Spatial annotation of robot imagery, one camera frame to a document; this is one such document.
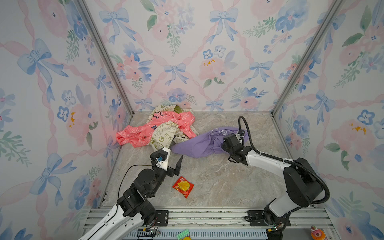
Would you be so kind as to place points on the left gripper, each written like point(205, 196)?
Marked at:
point(170, 172)

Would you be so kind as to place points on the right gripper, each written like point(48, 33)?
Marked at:
point(223, 146)

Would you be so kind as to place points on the purple cloth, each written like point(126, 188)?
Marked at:
point(204, 144)

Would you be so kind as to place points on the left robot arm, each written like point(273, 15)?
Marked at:
point(133, 209)

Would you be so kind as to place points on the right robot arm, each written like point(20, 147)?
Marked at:
point(303, 186)

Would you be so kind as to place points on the cream green printed cloth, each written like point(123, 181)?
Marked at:
point(168, 133)

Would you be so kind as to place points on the red snack packet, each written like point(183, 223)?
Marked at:
point(183, 186)

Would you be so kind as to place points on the pink printed jacket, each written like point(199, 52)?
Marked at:
point(141, 136)

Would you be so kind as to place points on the green toy block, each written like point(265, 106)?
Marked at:
point(184, 235)

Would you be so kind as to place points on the orange toy object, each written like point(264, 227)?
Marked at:
point(318, 234)

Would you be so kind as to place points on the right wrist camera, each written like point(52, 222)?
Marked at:
point(240, 134)

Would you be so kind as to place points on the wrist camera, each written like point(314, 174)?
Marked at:
point(240, 134)
point(160, 158)

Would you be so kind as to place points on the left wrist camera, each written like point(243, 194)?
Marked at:
point(160, 158)

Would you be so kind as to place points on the metal base rail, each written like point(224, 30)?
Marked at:
point(227, 224)

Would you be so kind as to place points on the metal corner post right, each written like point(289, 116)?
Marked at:
point(320, 33)

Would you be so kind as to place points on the metal corner post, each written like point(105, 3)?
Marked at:
point(320, 33)
point(100, 46)

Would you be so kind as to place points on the metal corner post left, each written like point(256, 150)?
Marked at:
point(100, 46)

